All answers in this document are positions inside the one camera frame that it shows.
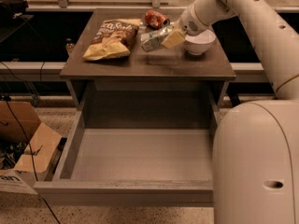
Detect red soda can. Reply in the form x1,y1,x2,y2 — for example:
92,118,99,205
145,9,170,29

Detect white ceramic bowl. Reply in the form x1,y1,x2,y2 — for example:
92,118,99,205
184,30,216,55

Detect open grey top drawer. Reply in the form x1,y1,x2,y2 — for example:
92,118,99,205
35,85,213,206

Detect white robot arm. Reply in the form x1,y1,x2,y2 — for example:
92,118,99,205
175,0,299,224

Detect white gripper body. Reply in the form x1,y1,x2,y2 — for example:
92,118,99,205
178,5,208,36

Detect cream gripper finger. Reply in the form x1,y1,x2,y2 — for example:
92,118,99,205
162,28,186,49

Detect black bag on desk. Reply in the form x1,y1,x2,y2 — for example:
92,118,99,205
0,0,28,21

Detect open cardboard box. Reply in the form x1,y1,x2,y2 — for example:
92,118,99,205
0,101,62,194

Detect green white 7up can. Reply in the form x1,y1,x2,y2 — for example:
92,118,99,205
140,26,173,52

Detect brown yellow chip bag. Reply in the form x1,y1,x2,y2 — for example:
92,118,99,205
83,19,141,61

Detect grey cabinet counter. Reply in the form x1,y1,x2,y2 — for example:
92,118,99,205
61,8,235,104

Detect black cable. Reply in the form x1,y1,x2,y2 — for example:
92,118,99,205
0,61,63,224

